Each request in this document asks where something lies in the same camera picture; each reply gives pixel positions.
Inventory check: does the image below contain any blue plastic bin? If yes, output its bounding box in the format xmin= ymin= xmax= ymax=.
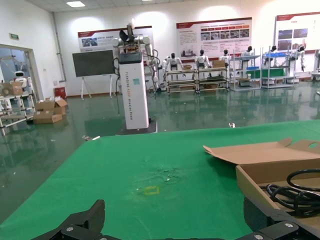
xmin=264 ymin=51 xmax=286 ymax=59

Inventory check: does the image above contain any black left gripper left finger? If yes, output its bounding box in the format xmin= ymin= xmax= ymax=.
xmin=32 ymin=199 xmax=106 ymax=240

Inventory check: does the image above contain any open cardboard shipping box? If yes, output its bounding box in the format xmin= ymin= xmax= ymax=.
xmin=34 ymin=98 xmax=68 ymax=116

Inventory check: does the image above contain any dark screen on stand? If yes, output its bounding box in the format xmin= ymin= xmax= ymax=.
xmin=72 ymin=49 xmax=116 ymax=99

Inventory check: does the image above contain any white tube frame rack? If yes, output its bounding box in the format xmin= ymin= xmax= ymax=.
xmin=0 ymin=91 xmax=36 ymax=136

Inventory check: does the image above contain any flat cardboard shipping box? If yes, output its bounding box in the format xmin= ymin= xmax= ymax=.
xmin=32 ymin=111 xmax=63 ymax=125

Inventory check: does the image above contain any small white red robot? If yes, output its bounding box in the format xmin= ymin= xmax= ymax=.
xmin=9 ymin=70 xmax=33 ymax=93

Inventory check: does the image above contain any open brown cardboard box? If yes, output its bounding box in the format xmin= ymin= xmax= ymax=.
xmin=202 ymin=137 xmax=320 ymax=227

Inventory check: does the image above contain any info poster with building photos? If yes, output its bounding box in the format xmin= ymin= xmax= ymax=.
xmin=274 ymin=11 xmax=320 ymax=53

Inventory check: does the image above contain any cardboard box with round hole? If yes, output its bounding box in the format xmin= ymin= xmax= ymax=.
xmin=0 ymin=81 xmax=24 ymax=96

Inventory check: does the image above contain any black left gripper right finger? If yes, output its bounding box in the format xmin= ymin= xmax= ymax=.
xmin=237 ymin=196 xmax=320 ymax=240

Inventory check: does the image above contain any roller shelf workbench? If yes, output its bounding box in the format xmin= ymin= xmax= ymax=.
xmin=166 ymin=67 xmax=198 ymax=94
xmin=196 ymin=66 xmax=230 ymax=93

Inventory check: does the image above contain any white humanoid robot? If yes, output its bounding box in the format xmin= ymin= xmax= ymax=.
xmin=161 ymin=52 xmax=185 ymax=76
xmin=219 ymin=49 xmax=233 ymax=67
xmin=194 ymin=49 xmax=210 ymax=70
xmin=264 ymin=44 xmax=280 ymax=67
xmin=240 ymin=45 xmax=255 ymax=70
xmin=291 ymin=45 xmax=307 ymax=73

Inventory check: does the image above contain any white metal shelf rack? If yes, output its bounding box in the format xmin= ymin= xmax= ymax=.
xmin=259 ymin=46 xmax=300 ymax=90

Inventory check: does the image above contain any red box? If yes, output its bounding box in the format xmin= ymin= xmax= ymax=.
xmin=54 ymin=86 xmax=67 ymax=100

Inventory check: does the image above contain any grey metal shelf rack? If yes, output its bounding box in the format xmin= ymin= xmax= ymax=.
xmin=229 ymin=48 xmax=262 ymax=91

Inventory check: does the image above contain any green rack cloth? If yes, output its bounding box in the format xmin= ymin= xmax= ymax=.
xmin=246 ymin=67 xmax=286 ymax=80

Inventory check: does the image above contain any green tablecloth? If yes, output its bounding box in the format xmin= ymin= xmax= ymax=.
xmin=0 ymin=119 xmax=320 ymax=240

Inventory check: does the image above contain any black power cable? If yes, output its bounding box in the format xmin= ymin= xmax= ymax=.
xmin=259 ymin=169 xmax=320 ymax=218

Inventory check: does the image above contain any wide red-header info poster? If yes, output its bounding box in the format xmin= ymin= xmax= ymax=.
xmin=176 ymin=16 xmax=253 ymax=60

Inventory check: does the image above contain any grey-framed glass doorway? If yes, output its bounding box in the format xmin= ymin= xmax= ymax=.
xmin=0 ymin=43 xmax=43 ymax=101

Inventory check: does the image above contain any white wall pipe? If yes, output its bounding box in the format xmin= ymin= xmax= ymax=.
xmin=51 ymin=11 xmax=67 ymax=82

